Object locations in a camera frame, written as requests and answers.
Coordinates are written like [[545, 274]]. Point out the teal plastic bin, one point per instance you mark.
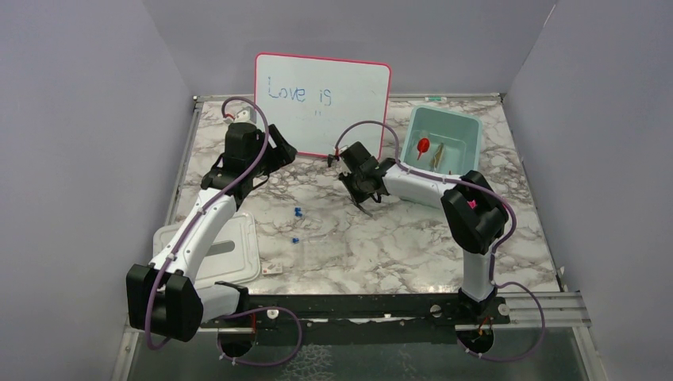
[[460, 133]]

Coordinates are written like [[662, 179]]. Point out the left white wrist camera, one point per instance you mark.
[[244, 115]]

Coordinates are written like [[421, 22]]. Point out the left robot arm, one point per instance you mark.
[[162, 297]]

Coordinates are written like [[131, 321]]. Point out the clear plastic test tube rack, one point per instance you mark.
[[315, 255]]

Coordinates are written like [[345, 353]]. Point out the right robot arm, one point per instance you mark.
[[476, 218]]

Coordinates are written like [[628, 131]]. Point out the small white label card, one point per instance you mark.
[[270, 269]]

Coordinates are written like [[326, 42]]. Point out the pink framed whiteboard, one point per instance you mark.
[[318, 102]]

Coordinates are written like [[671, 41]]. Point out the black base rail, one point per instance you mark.
[[344, 319]]

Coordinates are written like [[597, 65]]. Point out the red capped squeeze bottle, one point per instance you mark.
[[423, 146]]

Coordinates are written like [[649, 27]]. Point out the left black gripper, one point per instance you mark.
[[282, 155]]

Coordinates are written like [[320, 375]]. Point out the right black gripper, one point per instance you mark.
[[355, 197]]

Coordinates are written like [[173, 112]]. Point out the white plastic container lid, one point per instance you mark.
[[220, 247]]

